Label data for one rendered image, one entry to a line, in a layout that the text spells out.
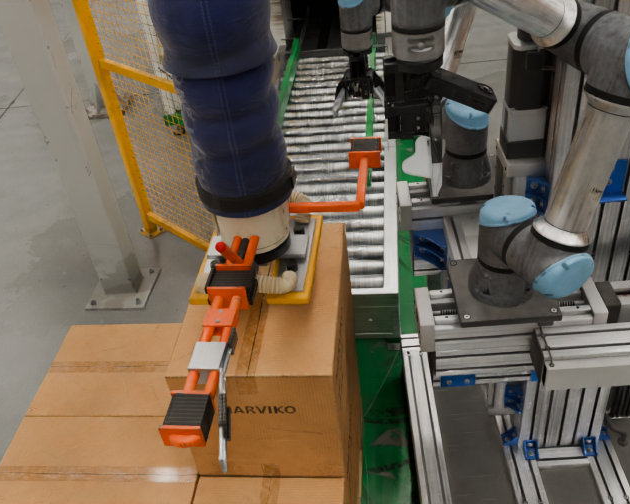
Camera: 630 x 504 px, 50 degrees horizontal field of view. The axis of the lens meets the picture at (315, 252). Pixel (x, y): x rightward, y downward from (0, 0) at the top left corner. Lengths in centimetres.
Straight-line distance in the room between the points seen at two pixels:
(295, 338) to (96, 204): 169
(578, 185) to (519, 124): 35
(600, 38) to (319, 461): 119
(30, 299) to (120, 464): 178
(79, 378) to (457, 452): 124
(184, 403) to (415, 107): 64
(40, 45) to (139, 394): 140
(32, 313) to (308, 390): 221
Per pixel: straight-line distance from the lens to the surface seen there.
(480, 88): 106
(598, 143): 132
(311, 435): 175
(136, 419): 214
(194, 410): 121
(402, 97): 103
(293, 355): 162
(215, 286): 145
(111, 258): 333
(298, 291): 159
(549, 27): 131
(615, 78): 128
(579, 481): 233
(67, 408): 226
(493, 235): 148
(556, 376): 161
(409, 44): 99
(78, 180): 312
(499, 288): 156
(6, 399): 322
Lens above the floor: 211
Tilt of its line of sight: 38 degrees down
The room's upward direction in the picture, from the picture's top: 8 degrees counter-clockwise
